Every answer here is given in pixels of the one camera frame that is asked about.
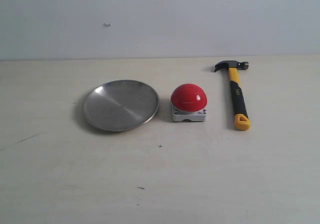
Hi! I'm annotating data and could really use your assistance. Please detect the round steel plate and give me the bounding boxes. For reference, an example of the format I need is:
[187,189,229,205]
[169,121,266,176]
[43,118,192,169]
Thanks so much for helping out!
[82,79,160,132]

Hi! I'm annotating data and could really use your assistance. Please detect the yellow black claw hammer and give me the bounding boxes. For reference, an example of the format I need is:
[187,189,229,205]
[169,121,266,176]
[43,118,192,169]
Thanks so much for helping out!
[214,60,251,131]

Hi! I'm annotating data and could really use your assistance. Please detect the red dome push button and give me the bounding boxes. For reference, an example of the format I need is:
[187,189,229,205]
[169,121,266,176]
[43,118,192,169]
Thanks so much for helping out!
[170,83,208,122]

